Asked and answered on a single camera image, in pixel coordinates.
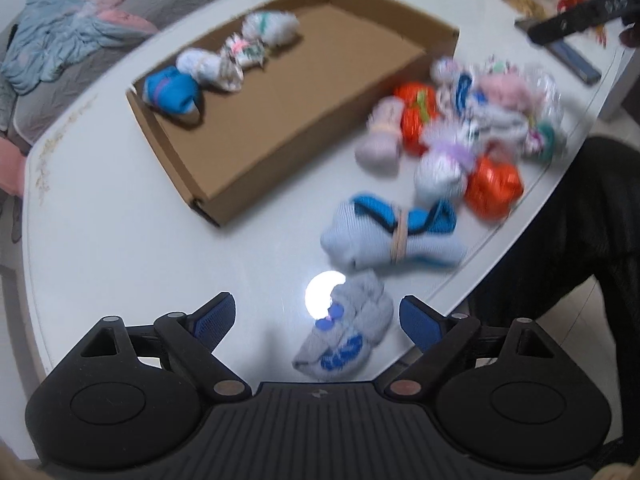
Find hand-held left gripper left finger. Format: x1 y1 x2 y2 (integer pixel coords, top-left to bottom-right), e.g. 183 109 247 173
80 291 252 404

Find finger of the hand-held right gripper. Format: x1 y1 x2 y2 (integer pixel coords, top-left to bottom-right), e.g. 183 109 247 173
529 0 634 45

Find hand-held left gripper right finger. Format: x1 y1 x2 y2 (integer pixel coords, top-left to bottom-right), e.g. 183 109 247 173
385 295 562 404

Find grey sock blue print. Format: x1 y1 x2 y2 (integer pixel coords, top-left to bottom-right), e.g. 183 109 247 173
291 269 394 380

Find grey sock bundle blue trim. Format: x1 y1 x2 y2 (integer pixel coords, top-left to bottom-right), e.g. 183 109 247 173
320 191 467 269

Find bubble wrap bundle purple band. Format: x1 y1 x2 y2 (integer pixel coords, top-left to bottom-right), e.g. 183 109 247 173
414 135 475 206

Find lilac sock bundle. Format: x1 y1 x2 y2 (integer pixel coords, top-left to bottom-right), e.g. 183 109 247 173
355 96 405 167

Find brown cardboard box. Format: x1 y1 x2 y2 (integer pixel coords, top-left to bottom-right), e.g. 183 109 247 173
126 0 460 228

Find flat blue box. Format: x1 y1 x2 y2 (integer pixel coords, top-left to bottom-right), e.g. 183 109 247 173
515 19 602 86

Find small whitish sock bundle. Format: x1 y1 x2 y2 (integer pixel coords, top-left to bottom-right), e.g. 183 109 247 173
430 57 464 86

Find person's black trouser leg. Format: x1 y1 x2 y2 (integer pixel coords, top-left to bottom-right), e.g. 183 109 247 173
467 135 640 463

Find white sock bundle pink band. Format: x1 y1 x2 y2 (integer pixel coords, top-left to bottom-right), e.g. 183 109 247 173
176 49 245 92

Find pink cloth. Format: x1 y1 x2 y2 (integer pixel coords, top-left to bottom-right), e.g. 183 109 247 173
0 137 27 197

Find white green-patterned sock bundle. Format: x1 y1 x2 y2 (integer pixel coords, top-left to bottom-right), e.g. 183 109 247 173
221 34 267 70

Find bubble wrap bundle teal band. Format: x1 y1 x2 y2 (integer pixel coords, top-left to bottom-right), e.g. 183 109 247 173
242 11 300 45

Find blue and pink blanket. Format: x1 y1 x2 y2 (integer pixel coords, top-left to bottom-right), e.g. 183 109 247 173
0 0 157 97

